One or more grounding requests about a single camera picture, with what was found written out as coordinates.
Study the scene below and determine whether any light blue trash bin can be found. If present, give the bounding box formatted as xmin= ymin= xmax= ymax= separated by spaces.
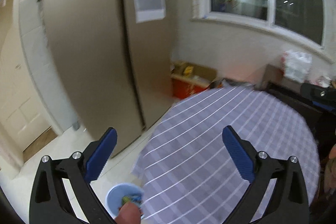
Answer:
xmin=105 ymin=182 xmax=144 ymax=219

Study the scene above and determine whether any person's right hand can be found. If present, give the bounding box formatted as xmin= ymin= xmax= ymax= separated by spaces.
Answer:
xmin=324 ymin=145 xmax=336 ymax=193

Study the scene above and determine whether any person's left hand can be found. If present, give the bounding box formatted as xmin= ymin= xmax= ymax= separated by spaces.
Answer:
xmin=114 ymin=202 xmax=141 ymax=224

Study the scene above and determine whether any dark wooden cabinet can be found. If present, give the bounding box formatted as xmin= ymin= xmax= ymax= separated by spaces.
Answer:
xmin=260 ymin=64 xmax=335 ymax=136

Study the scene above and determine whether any white plastic bag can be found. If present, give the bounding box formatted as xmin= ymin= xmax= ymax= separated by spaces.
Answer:
xmin=281 ymin=50 xmax=313 ymax=84

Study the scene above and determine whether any white interior door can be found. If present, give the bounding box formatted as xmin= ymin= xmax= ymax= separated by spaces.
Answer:
xmin=1 ymin=0 xmax=56 ymax=161

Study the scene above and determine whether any grey checked tablecloth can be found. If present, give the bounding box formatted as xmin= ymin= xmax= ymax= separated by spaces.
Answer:
xmin=133 ymin=86 xmax=319 ymax=223

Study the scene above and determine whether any yellow small box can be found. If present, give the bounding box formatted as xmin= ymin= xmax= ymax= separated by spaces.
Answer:
xmin=182 ymin=65 xmax=194 ymax=77

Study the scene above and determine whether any red cardboard box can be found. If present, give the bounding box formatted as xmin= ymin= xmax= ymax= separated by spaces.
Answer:
xmin=171 ymin=61 xmax=218 ymax=100

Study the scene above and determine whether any gold double-door refrigerator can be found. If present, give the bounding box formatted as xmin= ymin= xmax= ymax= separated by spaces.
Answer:
xmin=42 ymin=0 xmax=173 ymax=154

